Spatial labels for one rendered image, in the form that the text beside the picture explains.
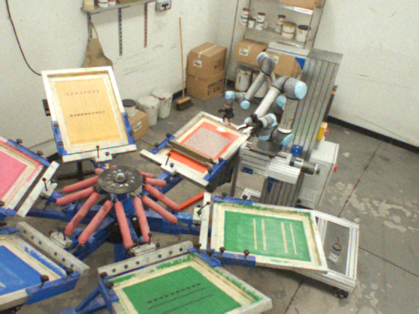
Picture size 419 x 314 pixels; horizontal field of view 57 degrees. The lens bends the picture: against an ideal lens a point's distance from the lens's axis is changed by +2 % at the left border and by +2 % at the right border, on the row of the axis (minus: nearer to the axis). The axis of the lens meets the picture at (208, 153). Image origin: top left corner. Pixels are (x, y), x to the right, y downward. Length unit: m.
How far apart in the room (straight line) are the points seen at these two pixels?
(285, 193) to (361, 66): 3.21
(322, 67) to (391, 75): 3.34
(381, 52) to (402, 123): 1.12
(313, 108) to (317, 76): 0.26
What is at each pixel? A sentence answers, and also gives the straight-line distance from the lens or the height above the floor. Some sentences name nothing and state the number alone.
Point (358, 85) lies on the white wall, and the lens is 6.45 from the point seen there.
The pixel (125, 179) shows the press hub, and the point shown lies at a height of 1.32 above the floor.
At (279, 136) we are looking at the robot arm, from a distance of 3.06.
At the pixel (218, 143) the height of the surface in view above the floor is 1.08.
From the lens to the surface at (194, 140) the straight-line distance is 3.54.
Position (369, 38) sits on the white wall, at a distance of 6.25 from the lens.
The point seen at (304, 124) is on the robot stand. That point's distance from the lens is 3.26.
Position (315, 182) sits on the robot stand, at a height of 0.99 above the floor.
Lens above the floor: 2.97
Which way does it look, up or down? 34 degrees down
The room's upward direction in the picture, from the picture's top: 8 degrees clockwise
